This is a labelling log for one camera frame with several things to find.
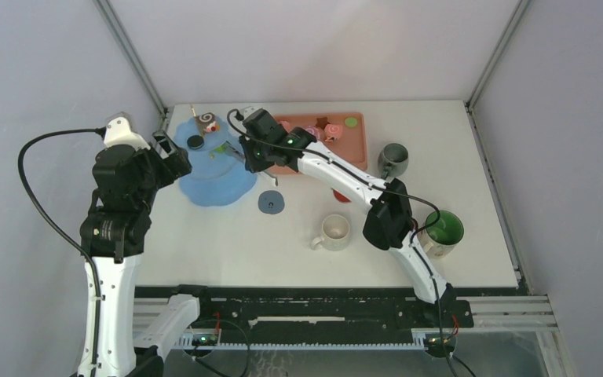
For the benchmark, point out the green swirl roll cake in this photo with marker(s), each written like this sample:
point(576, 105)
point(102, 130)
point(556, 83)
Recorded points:
point(220, 150)

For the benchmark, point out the light pink swirl roll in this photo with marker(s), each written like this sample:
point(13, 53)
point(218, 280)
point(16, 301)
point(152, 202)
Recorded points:
point(333, 132)

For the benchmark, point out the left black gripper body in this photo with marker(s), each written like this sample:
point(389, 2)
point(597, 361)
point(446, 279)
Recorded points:
point(158, 170)

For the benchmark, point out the black round cookie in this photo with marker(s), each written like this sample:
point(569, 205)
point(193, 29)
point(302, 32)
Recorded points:
point(195, 142)

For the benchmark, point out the red round coaster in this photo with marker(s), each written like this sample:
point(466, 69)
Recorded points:
point(339, 197)

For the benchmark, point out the floral mug green inside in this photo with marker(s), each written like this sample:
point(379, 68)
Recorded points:
point(443, 231)

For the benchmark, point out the blue-grey round coaster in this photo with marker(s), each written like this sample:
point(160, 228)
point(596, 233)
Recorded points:
point(271, 202)

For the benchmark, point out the blue three-tier cake stand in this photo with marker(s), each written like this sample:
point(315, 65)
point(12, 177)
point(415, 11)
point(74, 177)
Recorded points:
point(213, 182)

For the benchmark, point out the pink dessert tray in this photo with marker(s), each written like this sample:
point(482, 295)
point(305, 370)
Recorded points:
point(352, 146)

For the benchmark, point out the cream ceramic mug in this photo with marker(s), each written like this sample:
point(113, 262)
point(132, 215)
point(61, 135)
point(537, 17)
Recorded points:
point(334, 234)

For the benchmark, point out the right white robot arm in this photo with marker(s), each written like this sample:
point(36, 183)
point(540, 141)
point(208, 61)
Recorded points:
point(389, 224)

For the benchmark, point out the green round macaron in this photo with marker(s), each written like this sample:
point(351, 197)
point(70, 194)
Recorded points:
point(351, 122)

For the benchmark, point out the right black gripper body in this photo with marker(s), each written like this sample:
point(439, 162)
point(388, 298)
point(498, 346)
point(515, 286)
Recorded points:
point(260, 156)

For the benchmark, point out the pink cake slice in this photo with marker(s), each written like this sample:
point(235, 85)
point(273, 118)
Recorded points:
point(286, 125)

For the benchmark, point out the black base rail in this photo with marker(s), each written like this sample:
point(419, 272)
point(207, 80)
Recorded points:
point(277, 317)

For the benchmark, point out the brown star cookie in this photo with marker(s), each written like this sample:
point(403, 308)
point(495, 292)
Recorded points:
point(322, 122)

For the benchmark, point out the metal serving tongs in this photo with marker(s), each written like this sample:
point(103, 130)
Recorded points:
point(250, 163)

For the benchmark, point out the dark green ceramic mug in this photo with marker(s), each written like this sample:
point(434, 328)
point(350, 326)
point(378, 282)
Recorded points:
point(393, 161)

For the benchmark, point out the brown swirl roll cake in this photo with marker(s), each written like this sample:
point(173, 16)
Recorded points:
point(207, 123)

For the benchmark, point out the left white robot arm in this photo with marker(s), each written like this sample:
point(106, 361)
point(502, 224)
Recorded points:
point(113, 239)

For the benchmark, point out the pink swirl roll cake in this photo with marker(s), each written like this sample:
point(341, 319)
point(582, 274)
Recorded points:
point(315, 131)

